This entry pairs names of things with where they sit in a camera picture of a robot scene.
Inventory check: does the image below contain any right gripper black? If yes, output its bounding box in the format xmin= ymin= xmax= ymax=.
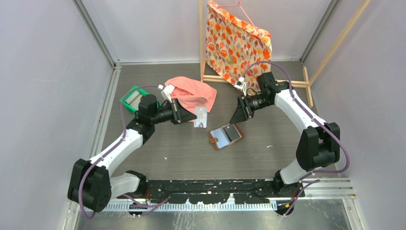
xmin=230 ymin=93 xmax=272 ymax=125

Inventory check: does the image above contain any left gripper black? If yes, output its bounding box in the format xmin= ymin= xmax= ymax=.
xmin=150 ymin=98 xmax=196 ymax=125

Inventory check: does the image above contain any white patterned credit card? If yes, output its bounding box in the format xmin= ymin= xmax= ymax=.
xmin=193 ymin=106 xmax=208 ymax=128

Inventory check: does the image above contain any black credit card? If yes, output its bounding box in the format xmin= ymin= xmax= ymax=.
xmin=223 ymin=124 xmax=241 ymax=142

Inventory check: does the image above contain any brown leather card holder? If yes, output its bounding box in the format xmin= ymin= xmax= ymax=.
xmin=208 ymin=124 xmax=245 ymax=150

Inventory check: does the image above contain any green card tray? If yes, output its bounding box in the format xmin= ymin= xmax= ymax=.
xmin=119 ymin=85 xmax=149 ymax=113

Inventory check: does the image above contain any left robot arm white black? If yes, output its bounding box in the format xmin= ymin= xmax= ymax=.
xmin=67 ymin=94 xmax=197 ymax=212

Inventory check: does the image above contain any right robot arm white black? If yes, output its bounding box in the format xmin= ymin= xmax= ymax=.
xmin=230 ymin=72 xmax=340 ymax=197

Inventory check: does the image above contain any pink cloth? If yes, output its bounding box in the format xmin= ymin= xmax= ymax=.
xmin=165 ymin=76 xmax=217 ymax=113

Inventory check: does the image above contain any floral fabric bag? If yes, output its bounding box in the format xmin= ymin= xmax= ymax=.
xmin=205 ymin=0 xmax=272 ymax=91

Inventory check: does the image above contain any pink hanger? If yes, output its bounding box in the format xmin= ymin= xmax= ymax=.
xmin=220 ymin=0 xmax=258 ymax=30

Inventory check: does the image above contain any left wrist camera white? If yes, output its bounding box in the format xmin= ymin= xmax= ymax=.
xmin=158 ymin=84 xmax=175 ymax=103

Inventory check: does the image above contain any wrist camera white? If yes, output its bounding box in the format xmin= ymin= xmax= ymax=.
xmin=234 ymin=77 xmax=248 ymax=96
xmin=158 ymin=84 xmax=175 ymax=103

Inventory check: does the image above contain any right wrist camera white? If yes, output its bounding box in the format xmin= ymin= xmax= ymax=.
xmin=234 ymin=77 xmax=248 ymax=96

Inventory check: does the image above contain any wooden rack frame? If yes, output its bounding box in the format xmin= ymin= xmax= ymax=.
xmin=198 ymin=0 xmax=372 ymax=109

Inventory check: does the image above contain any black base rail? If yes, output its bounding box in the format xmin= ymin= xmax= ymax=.
xmin=129 ymin=179 xmax=303 ymax=205

